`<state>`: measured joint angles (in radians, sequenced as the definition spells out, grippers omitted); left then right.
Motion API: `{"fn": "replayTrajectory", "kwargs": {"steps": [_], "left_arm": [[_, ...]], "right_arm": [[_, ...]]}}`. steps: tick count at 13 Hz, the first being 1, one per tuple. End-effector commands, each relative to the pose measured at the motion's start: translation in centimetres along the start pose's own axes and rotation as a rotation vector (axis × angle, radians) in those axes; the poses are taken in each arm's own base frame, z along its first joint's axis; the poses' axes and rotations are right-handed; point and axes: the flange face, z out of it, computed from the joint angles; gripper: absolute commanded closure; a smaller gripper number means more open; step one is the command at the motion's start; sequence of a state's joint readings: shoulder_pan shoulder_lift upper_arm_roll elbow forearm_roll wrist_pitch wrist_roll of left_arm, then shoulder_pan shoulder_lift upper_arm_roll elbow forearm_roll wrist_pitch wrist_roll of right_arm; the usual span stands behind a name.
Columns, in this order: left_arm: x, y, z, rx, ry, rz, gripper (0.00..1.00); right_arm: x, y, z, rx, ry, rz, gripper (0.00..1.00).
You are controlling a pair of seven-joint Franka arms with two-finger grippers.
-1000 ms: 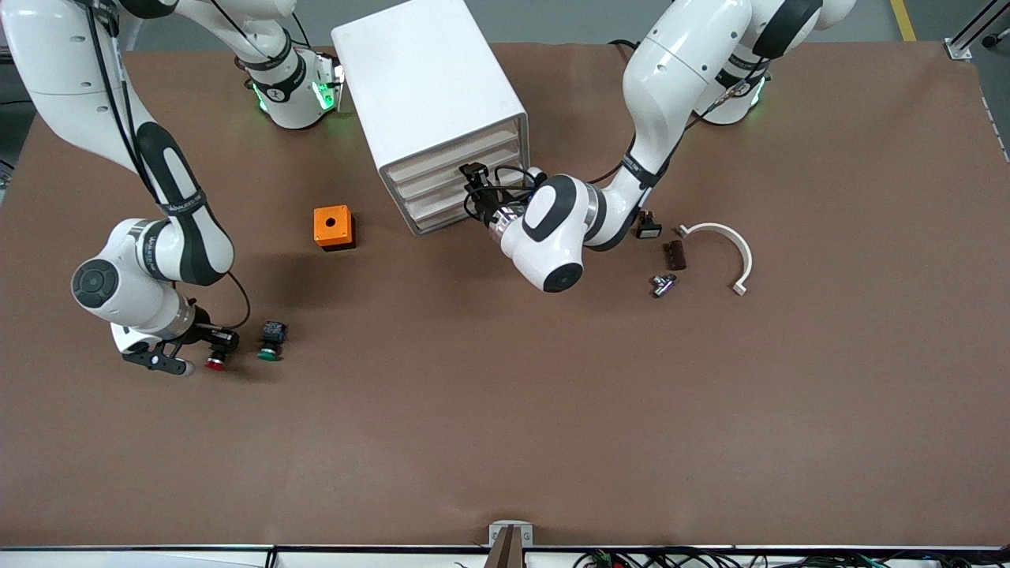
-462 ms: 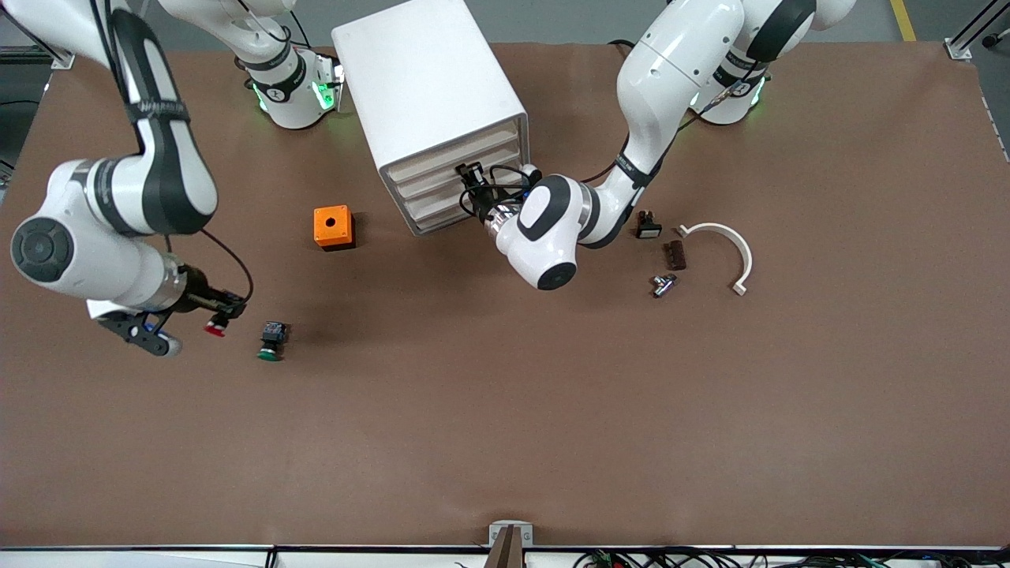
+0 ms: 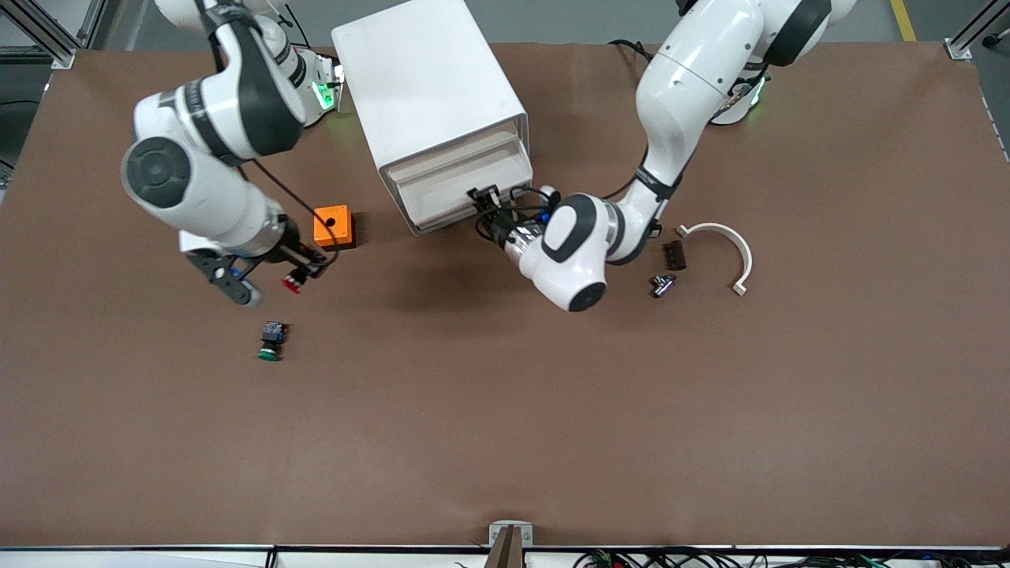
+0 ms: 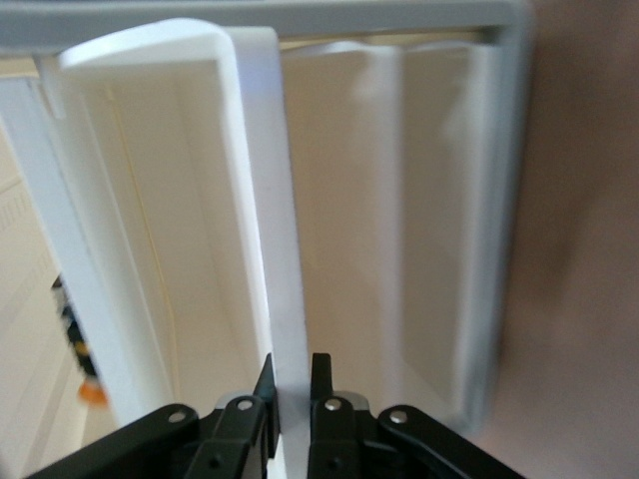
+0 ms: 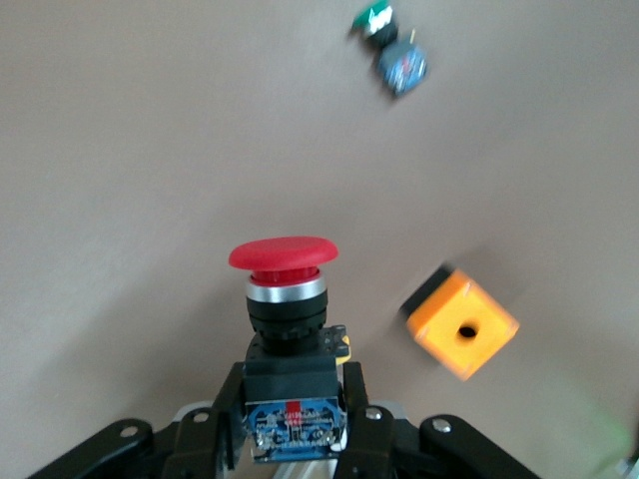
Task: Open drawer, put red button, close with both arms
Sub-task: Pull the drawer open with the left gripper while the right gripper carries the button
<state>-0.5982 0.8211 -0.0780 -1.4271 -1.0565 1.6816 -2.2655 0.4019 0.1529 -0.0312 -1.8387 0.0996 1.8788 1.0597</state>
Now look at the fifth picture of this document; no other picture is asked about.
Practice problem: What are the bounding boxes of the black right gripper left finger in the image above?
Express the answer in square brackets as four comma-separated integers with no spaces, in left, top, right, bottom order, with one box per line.
[29,362,252,479]

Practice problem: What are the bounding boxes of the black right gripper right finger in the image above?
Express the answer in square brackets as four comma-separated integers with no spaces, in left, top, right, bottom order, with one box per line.
[332,361,541,479]

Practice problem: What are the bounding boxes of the red mushroom push button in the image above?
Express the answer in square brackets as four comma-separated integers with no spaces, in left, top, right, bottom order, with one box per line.
[228,237,353,465]

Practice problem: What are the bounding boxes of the green push button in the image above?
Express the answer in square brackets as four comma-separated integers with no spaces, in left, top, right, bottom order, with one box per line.
[347,0,431,100]

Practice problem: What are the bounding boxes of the yellow button enclosure box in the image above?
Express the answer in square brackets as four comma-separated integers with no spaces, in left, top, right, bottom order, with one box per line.
[398,266,521,383]

